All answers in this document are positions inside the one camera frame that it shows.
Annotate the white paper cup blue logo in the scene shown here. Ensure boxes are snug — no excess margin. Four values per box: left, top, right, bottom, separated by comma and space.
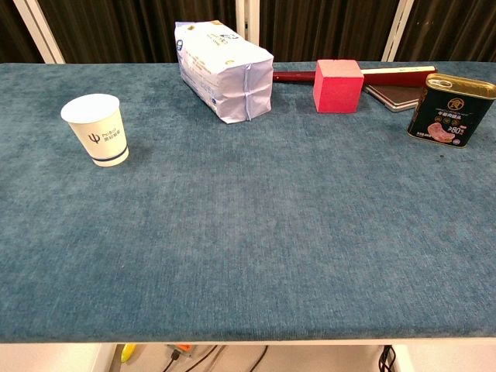
60, 93, 130, 168

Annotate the blue table cloth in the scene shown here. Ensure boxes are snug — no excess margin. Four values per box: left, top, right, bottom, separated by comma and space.
0, 60, 496, 344

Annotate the white tissue pack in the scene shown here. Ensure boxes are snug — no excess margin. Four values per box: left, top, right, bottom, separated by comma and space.
174, 21, 274, 125

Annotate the red cube block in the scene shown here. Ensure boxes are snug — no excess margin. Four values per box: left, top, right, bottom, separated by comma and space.
312, 59, 365, 114

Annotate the black curtain panel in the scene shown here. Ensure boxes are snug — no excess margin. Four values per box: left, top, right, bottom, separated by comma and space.
36, 0, 238, 64
258, 0, 400, 63
0, 0, 46, 64
394, 0, 496, 64

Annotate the orange plug connector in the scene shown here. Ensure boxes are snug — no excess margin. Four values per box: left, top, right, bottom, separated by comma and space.
166, 343, 194, 360

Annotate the dark red flat box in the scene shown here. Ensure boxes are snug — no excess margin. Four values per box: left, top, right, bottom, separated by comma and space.
272, 64, 439, 87

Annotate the yellow object under table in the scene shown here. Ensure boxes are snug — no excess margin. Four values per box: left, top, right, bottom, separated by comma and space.
119, 343, 137, 364

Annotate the black luncheon meat can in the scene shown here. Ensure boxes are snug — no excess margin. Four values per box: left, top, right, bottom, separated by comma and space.
406, 72, 496, 149

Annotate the white frame post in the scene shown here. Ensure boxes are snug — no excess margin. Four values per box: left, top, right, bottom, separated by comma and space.
12, 0, 66, 64
381, 0, 415, 63
235, 0, 260, 46

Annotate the black cable bundle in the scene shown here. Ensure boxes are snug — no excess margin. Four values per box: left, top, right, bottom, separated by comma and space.
378, 344, 397, 372

